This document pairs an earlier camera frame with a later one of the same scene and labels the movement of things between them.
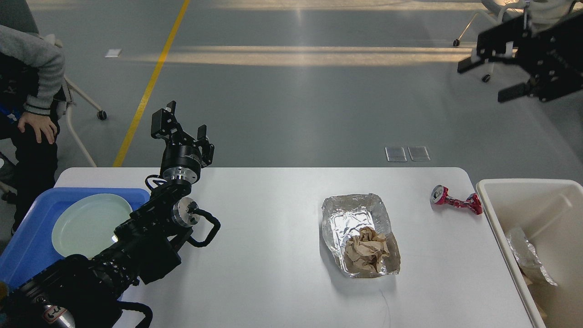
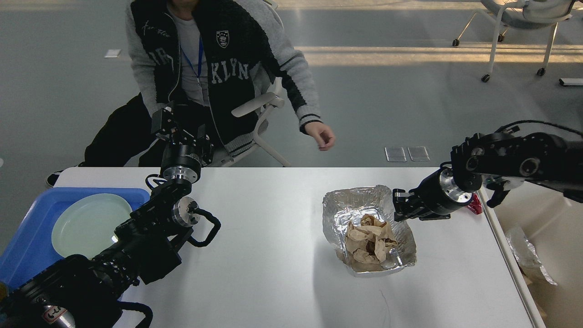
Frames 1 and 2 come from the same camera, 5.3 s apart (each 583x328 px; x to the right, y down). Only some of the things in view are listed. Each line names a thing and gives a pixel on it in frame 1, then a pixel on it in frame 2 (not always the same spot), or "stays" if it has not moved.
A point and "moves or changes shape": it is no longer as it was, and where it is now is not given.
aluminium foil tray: [343, 216] moves or changes shape
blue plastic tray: [30, 245] stays
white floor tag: [113, 53] stays
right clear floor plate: [418, 153] stays
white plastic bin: [550, 213] stays
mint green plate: [85, 227] stays
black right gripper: [553, 54] → [440, 193]
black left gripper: [181, 162] stays
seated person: [33, 94] → [213, 62]
